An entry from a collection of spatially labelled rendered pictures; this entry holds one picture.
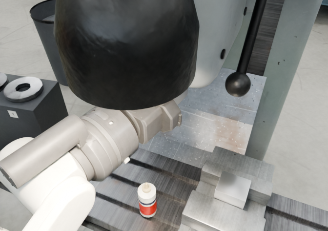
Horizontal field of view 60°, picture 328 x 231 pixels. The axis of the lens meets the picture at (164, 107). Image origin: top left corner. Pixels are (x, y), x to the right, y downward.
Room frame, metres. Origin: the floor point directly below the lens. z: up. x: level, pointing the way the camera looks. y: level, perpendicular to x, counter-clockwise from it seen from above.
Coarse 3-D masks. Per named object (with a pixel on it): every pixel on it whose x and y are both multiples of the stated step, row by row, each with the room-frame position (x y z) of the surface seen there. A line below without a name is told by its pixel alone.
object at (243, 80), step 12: (264, 0) 0.33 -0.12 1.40; (252, 12) 0.32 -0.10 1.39; (252, 24) 0.31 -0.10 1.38; (252, 36) 0.30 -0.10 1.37; (252, 48) 0.29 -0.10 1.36; (240, 60) 0.29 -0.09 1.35; (240, 72) 0.27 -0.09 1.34; (228, 84) 0.26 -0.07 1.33; (240, 84) 0.26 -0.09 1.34; (240, 96) 0.26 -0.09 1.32
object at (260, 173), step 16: (208, 160) 0.40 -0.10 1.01; (224, 160) 0.43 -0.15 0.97; (240, 160) 0.43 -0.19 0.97; (256, 160) 0.43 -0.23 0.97; (208, 176) 0.37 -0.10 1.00; (240, 176) 0.36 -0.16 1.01; (256, 176) 0.39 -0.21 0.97; (272, 176) 0.39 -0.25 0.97; (208, 192) 0.34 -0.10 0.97; (256, 192) 0.32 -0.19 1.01; (256, 208) 0.31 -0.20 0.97
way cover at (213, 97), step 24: (192, 96) 0.68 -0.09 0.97; (216, 96) 0.66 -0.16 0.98; (192, 120) 0.64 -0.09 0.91; (216, 120) 0.62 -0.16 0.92; (240, 120) 0.61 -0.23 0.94; (144, 144) 0.60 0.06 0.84; (168, 144) 0.59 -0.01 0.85; (192, 144) 0.58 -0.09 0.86; (216, 144) 0.57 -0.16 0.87; (240, 144) 0.56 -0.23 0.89
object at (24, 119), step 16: (0, 80) 0.58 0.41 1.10; (16, 80) 0.58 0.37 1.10; (32, 80) 0.58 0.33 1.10; (48, 80) 0.60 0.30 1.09; (0, 96) 0.54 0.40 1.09; (16, 96) 0.52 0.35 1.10; (32, 96) 0.52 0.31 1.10; (48, 96) 0.55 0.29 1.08; (0, 112) 0.50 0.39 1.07; (16, 112) 0.49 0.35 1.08; (32, 112) 0.48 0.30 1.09; (48, 112) 0.53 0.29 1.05; (64, 112) 0.58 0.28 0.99; (0, 128) 0.51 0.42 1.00; (16, 128) 0.50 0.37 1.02; (32, 128) 0.49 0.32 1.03; (48, 128) 0.51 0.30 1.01; (0, 144) 0.52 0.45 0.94
